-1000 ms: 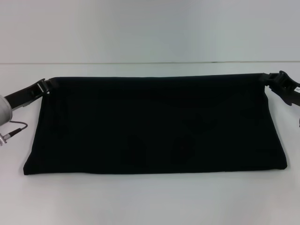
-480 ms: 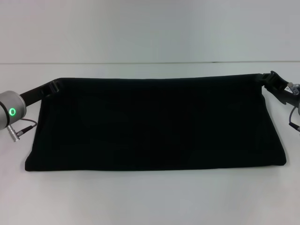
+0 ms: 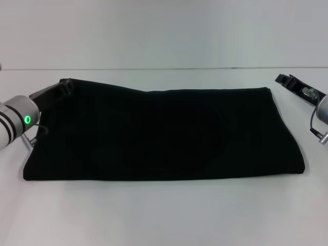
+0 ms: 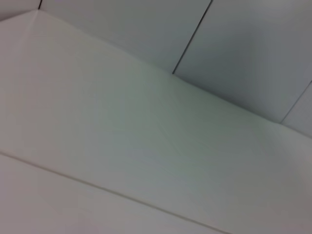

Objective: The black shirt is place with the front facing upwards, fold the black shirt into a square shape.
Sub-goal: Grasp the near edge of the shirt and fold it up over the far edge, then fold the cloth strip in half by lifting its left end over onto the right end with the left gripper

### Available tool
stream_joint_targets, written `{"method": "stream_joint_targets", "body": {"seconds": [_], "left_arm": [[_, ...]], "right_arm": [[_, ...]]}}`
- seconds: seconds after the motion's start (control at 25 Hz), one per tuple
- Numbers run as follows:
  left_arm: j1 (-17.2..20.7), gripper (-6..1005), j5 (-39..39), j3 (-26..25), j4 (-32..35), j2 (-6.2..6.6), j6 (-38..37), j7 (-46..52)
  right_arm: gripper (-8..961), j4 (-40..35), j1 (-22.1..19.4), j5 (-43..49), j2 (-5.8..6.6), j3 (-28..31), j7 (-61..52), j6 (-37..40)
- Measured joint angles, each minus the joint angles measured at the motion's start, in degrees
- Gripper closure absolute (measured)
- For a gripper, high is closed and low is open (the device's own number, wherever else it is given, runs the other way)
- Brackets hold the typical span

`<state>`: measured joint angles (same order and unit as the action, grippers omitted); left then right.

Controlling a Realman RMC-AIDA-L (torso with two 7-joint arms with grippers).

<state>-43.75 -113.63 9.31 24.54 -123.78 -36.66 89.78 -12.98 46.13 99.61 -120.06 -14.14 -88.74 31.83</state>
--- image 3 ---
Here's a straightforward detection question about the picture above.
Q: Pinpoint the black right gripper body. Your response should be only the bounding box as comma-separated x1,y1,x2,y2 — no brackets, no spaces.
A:
289,74,328,108

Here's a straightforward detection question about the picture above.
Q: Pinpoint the black t-shirt with FREE print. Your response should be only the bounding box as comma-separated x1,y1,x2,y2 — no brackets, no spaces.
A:
22,78,306,181

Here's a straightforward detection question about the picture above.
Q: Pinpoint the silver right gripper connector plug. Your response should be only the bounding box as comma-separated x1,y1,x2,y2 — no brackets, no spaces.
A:
302,87,318,100

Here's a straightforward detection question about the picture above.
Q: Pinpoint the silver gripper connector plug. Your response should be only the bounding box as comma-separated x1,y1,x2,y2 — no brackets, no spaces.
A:
21,132,38,152
302,87,318,100

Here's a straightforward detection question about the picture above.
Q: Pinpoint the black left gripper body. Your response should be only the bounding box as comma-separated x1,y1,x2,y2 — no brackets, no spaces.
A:
28,80,66,113

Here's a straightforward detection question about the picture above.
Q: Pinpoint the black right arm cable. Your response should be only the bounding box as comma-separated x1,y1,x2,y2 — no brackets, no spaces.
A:
309,107,328,146

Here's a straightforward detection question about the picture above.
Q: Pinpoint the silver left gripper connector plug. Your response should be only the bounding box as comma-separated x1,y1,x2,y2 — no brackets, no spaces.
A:
21,132,38,152

